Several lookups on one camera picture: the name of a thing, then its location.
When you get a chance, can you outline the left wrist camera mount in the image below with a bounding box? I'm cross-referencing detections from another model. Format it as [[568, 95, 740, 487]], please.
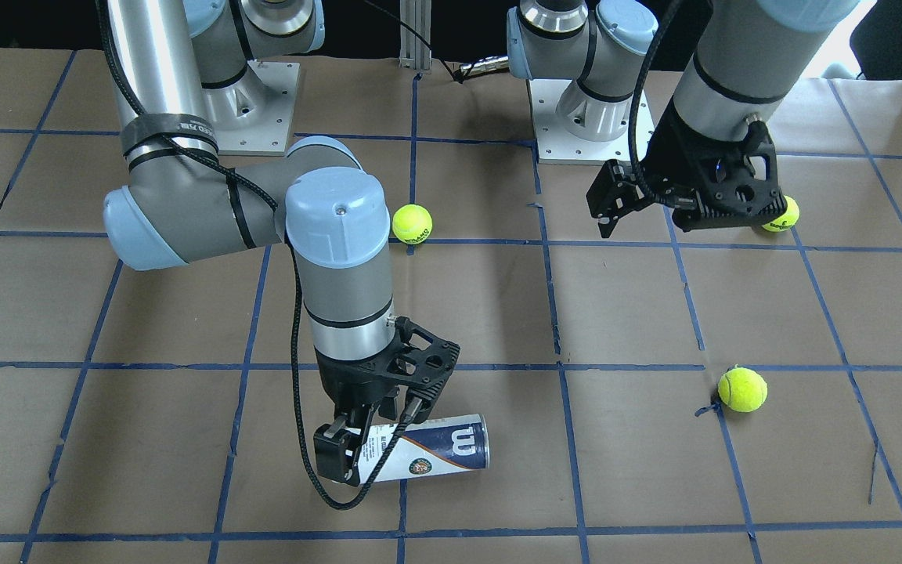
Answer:
[[673, 114, 788, 232]]

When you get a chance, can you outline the tennis ball near tape curl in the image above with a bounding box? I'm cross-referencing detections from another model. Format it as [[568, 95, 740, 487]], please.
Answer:
[[717, 367, 767, 413]]

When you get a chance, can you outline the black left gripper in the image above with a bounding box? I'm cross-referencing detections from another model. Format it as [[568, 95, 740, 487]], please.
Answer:
[[586, 103, 756, 239]]

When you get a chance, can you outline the tennis ball near base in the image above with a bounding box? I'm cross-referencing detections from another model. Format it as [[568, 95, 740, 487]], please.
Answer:
[[761, 196, 801, 233]]

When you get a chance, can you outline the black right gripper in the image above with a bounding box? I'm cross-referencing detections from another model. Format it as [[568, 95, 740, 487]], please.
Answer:
[[312, 337, 402, 486]]

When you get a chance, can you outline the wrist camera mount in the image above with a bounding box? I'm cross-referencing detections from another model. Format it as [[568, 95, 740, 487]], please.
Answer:
[[673, 114, 788, 232], [386, 316, 461, 424]]

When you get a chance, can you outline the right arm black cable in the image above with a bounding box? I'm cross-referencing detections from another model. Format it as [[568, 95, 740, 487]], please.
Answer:
[[95, 0, 424, 512]]

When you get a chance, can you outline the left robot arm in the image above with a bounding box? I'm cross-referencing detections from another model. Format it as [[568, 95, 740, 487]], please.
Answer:
[[506, 1, 856, 238]]

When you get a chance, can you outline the clear Wilson tennis ball can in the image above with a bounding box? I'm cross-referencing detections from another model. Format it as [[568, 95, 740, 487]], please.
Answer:
[[376, 414, 491, 482]]

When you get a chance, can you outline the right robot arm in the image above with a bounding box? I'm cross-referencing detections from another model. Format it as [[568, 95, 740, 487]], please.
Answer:
[[96, 1, 412, 486]]

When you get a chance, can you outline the aluminium frame post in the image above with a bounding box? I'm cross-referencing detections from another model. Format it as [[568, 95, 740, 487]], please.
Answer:
[[399, 1, 432, 74]]

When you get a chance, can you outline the tennis ball at table centre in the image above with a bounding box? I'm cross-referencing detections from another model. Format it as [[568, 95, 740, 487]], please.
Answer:
[[391, 204, 434, 245]]

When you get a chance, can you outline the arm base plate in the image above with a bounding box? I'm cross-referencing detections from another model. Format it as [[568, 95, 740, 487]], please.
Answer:
[[527, 70, 652, 165], [203, 60, 301, 157]]

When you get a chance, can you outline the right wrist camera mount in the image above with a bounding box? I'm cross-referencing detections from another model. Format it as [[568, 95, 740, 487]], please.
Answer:
[[386, 316, 461, 424]]

